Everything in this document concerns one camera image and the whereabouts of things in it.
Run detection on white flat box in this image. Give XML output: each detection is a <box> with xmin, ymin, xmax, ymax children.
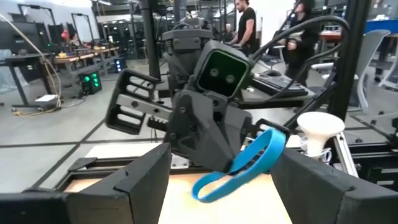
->
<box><xmin>34</xmin><ymin>94</ymin><xmax>60</xmax><ymax>103</ymax></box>

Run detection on black keyboard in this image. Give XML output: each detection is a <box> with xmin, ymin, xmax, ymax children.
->
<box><xmin>251</xmin><ymin>74</ymin><xmax>309</xmax><ymax>98</ymax></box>

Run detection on blue table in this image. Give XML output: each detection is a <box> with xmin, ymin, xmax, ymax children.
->
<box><xmin>365</xmin><ymin>19</ymin><xmax>398</xmax><ymax>34</ymax></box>

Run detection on black camera cable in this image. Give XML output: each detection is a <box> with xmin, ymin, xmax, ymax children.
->
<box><xmin>248</xmin><ymin>14</ymin><xmax>351</xmax><ymax>103</ymax></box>

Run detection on beige cable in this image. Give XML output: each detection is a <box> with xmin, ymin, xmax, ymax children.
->
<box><xmin>0</xmin><ymin>14</ymin><xmax>63</xmax><ymax>118</ymax></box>

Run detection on grey office chair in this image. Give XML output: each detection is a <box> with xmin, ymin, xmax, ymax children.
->
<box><xmin>310</xmin><ymin>29</ymin><xmax>392</xmax><ymax>113</ymax></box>

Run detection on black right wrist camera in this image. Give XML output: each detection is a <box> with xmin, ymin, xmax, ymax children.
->
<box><xmin>197</xmin><ymin>39</ymin><xmax>255</xmax><ymax>99</ymax></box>

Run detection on blue silicone wristband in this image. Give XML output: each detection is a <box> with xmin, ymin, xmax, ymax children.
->
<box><xmin>191</xmin><ymin>128</ymin><xmax>287</xmax><ymax>203</ymax></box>

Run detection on black computer blue lights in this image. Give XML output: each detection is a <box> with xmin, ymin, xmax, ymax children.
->
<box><xmin>113</xmin><ymin>57</ymin><xmax>127</xmax><ymax>72</ymax></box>

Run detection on wooden background desk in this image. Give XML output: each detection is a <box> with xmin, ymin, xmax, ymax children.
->
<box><xmin>54</xmin><ymin>46</ymin><xmax>121</xmax><ymax>77</ymax></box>

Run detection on silver aluminium bar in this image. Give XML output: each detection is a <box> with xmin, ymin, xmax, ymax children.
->
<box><xmin>332</xmin><ymin>132</ymin><xmax>360</xmax><ymax>179</ymax></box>

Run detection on black computer green lights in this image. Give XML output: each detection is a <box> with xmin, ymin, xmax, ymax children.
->
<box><xmin>77</xmin><ymin>70</ymin><xmax>103</xmax><ymax>95</ymax></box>

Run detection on person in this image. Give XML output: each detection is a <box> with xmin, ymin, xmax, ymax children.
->
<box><xmin>62</xmin><ymin>23</ymin><xmax>82</xmax><ymax>47</ymax></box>
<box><xmin>228</xmin><ymin>0</ymin><xmax>259</xmax><ymax>58</ymax></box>
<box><xmin>223</xmin><ymin>23</ymin><xmax>237</xmax><ymax>43</ymax></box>
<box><xmin>278</xmin><ymin>0</ymin><xmax>321</xmax><ymax>78</ymax></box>

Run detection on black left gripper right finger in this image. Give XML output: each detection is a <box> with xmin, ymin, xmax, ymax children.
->
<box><xmin>269</xmin><ymin>148</ymin><xmax>398</xmax><ymax>224</ymax></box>

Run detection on white dome lamp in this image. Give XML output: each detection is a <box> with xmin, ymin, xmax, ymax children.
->
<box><xmin>296</xmin><ymin>111</ymin><xmax>346</xmax><ymax>158</ymax></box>

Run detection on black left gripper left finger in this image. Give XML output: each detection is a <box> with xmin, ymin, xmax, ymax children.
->
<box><xmin>0</xmin><ymin>142</ymin><xmax>172</xmax><ymax>224</ymax></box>

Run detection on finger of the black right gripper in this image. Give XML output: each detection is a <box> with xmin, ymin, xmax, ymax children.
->
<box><xmin>164</xmin><ymin>88</ymin><xmax>236</xmax><ymax>174</ymax></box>
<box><xmin>217</xmin><ymin>105</ymin><xmax>253</xmax><ymax>157</ymax></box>

